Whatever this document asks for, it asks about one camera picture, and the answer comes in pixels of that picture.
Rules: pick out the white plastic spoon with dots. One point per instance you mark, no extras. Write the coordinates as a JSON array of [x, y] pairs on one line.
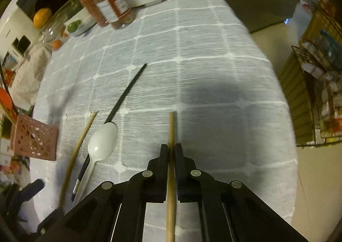
[[101, 145]]

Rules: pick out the clear glass jar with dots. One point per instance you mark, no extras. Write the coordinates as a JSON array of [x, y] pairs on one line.
[[53, 31]]

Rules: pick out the grey checked tablecloth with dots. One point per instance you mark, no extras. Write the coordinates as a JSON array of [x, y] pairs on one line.
[[231, 118]]

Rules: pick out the black wire rack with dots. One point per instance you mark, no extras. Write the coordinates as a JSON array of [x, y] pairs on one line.
[[311, 79]]

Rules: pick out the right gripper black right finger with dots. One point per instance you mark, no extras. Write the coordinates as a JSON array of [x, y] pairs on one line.
[[228, 211]]

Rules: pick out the floral cloth draped cabinet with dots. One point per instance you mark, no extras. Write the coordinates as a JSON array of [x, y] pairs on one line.
[[29, 75]]

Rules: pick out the orange citrus fruit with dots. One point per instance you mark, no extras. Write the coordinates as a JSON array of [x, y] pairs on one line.
[[41, 17]]

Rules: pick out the red plastic spoon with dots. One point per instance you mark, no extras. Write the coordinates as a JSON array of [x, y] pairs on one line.
[[7, 106]]

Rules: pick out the short labelled spice jar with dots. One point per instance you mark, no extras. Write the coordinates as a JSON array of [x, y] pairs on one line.
[[118, 13]]

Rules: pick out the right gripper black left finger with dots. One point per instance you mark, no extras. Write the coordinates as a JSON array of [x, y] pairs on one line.
[[115, 212]]

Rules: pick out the pink perforated utensil holder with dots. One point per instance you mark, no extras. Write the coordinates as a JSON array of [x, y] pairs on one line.
[[34, 139]]

